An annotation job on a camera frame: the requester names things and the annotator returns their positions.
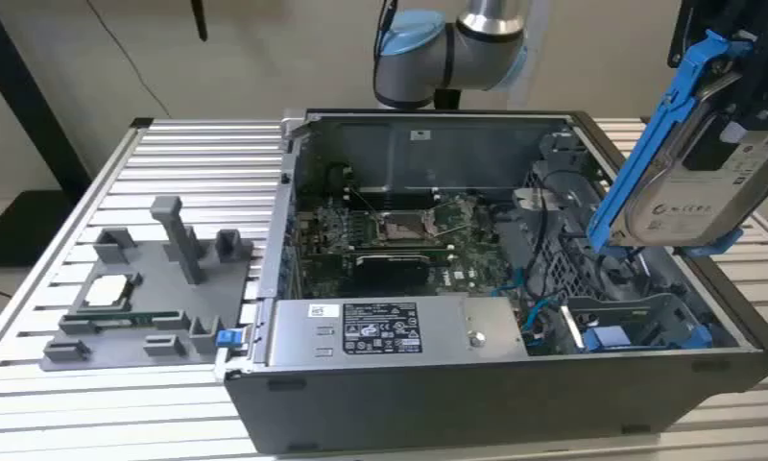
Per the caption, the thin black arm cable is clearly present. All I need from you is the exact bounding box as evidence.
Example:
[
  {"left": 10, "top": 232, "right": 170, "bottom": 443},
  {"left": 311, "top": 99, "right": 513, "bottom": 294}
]
[{"left": 374, "top": 0, "right": 401, "bottom": 54}]

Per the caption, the open black PC case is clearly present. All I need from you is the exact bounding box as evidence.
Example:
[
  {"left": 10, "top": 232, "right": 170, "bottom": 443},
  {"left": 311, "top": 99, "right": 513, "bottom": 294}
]
[{"left": 214, "top": 108, "right": 768, "bottom": 455}]

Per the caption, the white metal post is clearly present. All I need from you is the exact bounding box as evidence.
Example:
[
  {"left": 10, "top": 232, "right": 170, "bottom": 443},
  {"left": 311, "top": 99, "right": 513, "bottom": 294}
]
[{"left": 507, "top": 0, "right": 554, "bottom": 109}]

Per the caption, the CPU socket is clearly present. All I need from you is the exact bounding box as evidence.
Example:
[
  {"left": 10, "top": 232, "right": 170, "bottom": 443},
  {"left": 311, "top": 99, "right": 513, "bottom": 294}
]
[{"left": 369, "top": 208, "right": 442, "bottom": 244}]

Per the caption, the blue disk wire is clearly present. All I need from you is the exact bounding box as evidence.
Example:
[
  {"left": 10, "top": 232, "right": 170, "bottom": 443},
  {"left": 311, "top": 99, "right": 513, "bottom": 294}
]
[{"left": 494, "top": 268, "right": 562, "bottom": 340}]

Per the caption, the grey plastic parts rack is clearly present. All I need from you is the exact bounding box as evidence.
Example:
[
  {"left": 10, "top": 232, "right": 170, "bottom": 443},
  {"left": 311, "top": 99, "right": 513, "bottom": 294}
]
[{"left": 38, "top": 195, "right": 255, "bottom": 374}]

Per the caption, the black stand with base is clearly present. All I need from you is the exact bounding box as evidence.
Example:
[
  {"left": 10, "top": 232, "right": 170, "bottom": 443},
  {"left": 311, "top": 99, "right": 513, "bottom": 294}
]
[{"left": 0, "top": 0, "right": 95, "bottom": 268}]

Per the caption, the black graphics card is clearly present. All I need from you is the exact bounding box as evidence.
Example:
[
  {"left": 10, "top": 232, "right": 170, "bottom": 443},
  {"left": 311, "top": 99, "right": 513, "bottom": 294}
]
[{"left": 351, "top": 254, "right": 434, "bottom": 290}]

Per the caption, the black hanging antenna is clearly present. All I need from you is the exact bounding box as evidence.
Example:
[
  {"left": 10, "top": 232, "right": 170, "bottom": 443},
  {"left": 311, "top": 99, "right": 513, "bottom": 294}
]
[{"left": 190, "top": 0, "right": 211, "bottom": 43}]

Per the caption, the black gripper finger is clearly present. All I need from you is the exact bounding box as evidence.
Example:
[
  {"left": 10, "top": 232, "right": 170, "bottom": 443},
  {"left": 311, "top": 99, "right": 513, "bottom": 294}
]
[
  {"left": 684, "top": 125, "right": 746, "bottom": 171},
  {"left": 669, "top": 0, "right": 713, "bottom": 68}
]

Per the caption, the green motherboard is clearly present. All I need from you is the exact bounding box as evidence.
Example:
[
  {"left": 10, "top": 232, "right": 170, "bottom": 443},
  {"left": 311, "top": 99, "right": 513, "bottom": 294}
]
[{"left": 291, "top": 190, "right": 529, "bottom": 300}]

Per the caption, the silver power supply unit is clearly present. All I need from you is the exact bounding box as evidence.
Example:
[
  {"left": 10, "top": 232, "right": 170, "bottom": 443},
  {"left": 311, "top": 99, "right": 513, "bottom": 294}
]
[{"left": 266, "top": 296, "right": 530, "bottom": 369}]

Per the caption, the silver CPU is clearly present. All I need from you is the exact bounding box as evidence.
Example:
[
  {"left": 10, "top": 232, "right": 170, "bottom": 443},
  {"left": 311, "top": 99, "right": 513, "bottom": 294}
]
[{"left": 80, "top": 276, "right": 134, "bottom": 308}]

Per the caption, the grey metal disk bay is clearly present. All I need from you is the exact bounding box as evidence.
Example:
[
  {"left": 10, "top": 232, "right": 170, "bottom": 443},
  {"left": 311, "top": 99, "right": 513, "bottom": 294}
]
[{"left": 497, "top": 133, "right": 742, "bottom": 355}]

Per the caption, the green RAM stick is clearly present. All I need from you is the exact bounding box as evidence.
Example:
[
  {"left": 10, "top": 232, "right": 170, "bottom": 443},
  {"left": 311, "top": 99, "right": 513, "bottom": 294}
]
[{"left": 92, "top": 311, "right": 182, "bottom": 330}]

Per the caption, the thin black wall cable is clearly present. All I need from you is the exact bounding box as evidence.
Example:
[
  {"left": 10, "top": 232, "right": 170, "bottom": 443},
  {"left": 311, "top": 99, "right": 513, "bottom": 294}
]
[{"left": 91, "top": 0, "right": 172, "bottom": 119}]

